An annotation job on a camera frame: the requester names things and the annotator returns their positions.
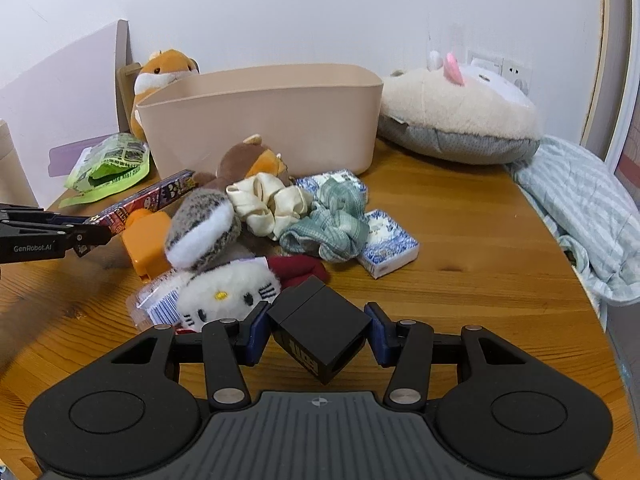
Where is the cream scrunchie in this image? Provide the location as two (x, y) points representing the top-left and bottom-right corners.
(226, 172), (312, 240)

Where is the colourful long candy box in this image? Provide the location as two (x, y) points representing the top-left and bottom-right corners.
(85, 169), (196, 234)

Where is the wooden stand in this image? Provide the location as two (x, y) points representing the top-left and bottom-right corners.
(116, 62), (142, 133)

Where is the blue white tissue pack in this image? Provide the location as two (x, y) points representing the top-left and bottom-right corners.
(357, 209), (420, 280)

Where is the white wall socket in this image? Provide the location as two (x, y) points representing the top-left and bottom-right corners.
(465, 49), (532, 96)

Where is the beige plastic basket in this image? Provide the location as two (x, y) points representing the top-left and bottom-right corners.
(139, 64), (383, 177)

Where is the orange plastic container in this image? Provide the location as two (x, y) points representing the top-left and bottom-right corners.
(122, 209), (171, 281)

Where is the clear snack packet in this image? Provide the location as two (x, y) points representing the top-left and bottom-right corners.
(126, 270), (192, 332)

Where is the squirrel plush with grey tail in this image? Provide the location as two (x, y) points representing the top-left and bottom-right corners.
(164, 134), (290, 272)

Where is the striped light blue blanket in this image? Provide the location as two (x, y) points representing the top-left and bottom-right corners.
(506, 136), (639, 325)

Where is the beige thermos bottle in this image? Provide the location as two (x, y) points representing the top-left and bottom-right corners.
(0, 120), (38, 206)

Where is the hello kitty plush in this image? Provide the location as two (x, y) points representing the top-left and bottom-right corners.
(176, 255), (330, 333)

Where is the lilac board with purple label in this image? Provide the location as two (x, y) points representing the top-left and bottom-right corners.
(1, 20), (128, 206)

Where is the green plaid scrunchie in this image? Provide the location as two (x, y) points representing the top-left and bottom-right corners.
(279, 180), (369, 263)

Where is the cream grey plush cushion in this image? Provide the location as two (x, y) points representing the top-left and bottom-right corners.
(378, 51), (542, 165)

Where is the green snack pouch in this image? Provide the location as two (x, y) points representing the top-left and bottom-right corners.
(58, 133), (150, 208)

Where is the orange hamster plush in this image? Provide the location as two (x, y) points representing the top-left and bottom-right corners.
(130, 49), (200, 141)

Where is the black cube box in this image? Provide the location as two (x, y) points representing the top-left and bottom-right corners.
(268, 276), (372, 385)

